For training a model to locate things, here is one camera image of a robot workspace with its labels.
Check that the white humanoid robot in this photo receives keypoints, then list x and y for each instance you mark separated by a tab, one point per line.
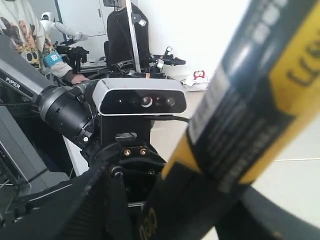
50	25

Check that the black yellow claw hammer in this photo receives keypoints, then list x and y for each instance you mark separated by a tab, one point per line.
263	93

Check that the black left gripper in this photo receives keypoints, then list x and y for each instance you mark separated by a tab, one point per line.
121	146

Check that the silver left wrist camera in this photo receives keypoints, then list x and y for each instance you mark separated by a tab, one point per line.
139	97

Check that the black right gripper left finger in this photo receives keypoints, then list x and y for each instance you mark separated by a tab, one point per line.
78	209

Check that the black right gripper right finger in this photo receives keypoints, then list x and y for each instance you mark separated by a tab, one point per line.
255	217

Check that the person in floral shirt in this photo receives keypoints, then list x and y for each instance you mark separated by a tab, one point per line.
31	41

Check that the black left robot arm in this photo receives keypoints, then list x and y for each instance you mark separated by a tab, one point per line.
66	109

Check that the person in black sweater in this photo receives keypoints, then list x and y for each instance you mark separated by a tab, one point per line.
119	42

